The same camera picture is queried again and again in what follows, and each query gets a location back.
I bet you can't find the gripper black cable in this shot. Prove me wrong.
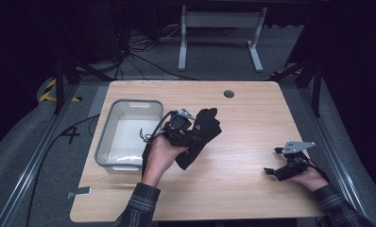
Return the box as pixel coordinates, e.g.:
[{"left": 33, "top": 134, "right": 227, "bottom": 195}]
[
  {"left": 303, "top": 159, "right": 331, "bottom": 184},
  {"left": 139, "top": 111, "right": 178, "bottom": 177}
]

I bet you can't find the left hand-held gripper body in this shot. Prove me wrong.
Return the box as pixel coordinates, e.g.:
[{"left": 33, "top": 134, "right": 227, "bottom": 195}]
[{"left": 162, "top": 107, "right": 197, "bottom": 148}]

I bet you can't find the black metal stand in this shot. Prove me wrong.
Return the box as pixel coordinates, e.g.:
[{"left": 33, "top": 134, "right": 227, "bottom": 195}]
[
  {"left": 51, "top": 55, "right": 115, "bottom": 115},
  {"left": 268, "top": 55, "right": 324, "bottom": 118}
]

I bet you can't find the yellow black hazard tape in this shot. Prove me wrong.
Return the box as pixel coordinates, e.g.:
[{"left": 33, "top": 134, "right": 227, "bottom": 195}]
[{"left": 39, "top": 78, "right": 83, "bottom": 103}]

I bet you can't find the long black floor cable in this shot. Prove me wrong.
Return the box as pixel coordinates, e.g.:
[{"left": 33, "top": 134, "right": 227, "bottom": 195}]
[{"left": 25, "top": 113, "right": 101, "bottom": 227}]

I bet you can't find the bundle of floor cables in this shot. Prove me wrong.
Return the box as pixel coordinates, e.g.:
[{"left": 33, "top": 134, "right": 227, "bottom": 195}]
[{"left": 112, "top": 24, "right": 198, "bottom": 81}]

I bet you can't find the small metal clip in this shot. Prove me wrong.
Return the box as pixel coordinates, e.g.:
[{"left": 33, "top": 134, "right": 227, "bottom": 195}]
[{"left": 65, "top": 186, "right": 93, "bottom": 200}]

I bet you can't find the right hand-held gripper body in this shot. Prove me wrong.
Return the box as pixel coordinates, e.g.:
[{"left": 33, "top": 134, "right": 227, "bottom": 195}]
[{"left": 274, "top": 140, "right": 316, "bottom": 183}]

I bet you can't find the person's left hand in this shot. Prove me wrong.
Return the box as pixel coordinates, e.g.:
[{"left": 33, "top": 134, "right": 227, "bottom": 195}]
[{"left": 141, "top": 134, "right": 189, "bottom": 187}]

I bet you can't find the person's right hand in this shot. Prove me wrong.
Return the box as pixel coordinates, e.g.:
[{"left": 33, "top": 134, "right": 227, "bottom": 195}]
[{"left": 286, "top": 166, "right": 331, "bottom": 193}]

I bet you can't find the white metal desk frame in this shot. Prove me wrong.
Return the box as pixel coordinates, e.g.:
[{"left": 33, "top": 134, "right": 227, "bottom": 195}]
[{"left": 177, "top": 4, "right": 268, "bottom": 73}]

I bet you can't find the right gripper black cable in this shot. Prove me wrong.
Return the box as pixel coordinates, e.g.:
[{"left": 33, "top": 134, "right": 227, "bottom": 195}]
[{"left": 303, "top": 159, "right": 331, "bottom": 184}]

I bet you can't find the grey plastic bin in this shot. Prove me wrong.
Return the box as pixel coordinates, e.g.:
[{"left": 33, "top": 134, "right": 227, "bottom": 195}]
[{"left": 94, "top": 98, "right": 164, "bottom": 176}]

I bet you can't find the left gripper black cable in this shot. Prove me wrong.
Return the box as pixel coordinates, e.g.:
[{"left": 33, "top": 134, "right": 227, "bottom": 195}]
[{"left": 139, "top": 111, "right": 178, "bottom": 177}]

